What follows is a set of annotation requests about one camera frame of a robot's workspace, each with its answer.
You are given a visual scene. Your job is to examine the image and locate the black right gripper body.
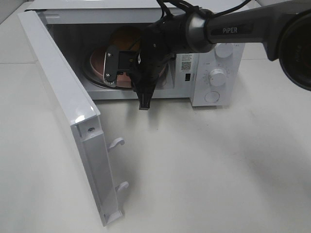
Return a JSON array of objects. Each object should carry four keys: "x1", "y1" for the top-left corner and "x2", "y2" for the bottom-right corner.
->
[{"x1": 118, "y1": 18, "x2": 192, "y2": 92}]

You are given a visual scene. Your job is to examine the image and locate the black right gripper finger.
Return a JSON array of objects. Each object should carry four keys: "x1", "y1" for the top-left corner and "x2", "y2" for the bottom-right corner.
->
[
  {"x1": 136, "y1": 85, "x2": 156, "y2": 110},
  {"x1": 103, "y1": 45, "x2": 120, "y2": 87}
]

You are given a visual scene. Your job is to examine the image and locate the pink round plate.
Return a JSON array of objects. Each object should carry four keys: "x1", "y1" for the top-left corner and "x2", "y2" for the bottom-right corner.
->
[{"x1": 88, "y1": 43, "x2": 168, "y2": 89}]

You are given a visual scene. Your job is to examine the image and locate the burger with lettuce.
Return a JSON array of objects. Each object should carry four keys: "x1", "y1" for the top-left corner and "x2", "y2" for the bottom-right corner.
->
[{"x1": 109, "y1": 26, "x2": 141, "y2": 51}]

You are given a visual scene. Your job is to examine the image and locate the round door release button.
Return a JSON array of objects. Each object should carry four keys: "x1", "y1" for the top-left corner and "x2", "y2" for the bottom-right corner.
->
[{"x1": 205, "y1": 91, "x2": 220, "y2": 103}]

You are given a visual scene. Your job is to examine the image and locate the white microwave knob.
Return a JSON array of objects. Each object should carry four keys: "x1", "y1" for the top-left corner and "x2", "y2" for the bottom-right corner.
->
[
  {"x1": 208, "y1": 68, "x2": 226, "y2": 87},
  {"x1": 214, "y1": 43, "x2": 233, "y2": 58}
]

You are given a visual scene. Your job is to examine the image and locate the white microwave door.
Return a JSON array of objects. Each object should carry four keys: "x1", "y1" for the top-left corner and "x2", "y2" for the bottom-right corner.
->
[{"x1": 18, "y1": 11, "x2": 128, "y2": 226}]

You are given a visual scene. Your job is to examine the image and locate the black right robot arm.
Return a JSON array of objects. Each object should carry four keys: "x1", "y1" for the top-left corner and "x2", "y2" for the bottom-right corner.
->
[{"x1": 103, "y1": 0, "x2": 311, "y2": 110}]

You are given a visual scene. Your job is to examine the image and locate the white microwave oven body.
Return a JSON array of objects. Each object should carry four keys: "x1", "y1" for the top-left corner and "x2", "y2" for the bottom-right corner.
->
[{"x1": 19, "y1": 0, "x2": 244, "y2": 106}]

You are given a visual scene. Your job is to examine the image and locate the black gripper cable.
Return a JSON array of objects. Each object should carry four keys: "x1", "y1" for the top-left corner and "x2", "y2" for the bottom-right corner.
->
[{"x1": 126, "y1": 0, "x2": 251, "y2": 54}]

